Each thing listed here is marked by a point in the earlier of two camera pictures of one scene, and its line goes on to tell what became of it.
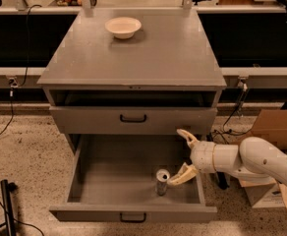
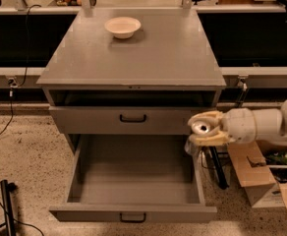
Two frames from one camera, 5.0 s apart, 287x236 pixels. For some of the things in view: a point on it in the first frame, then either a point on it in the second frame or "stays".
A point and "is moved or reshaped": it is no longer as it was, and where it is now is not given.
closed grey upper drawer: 135,120 stays
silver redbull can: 161,181 is moved or reshaped
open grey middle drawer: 111,178 stays
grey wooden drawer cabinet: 133,71 stays
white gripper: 201,156 -> 240,126
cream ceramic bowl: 123,28 stays
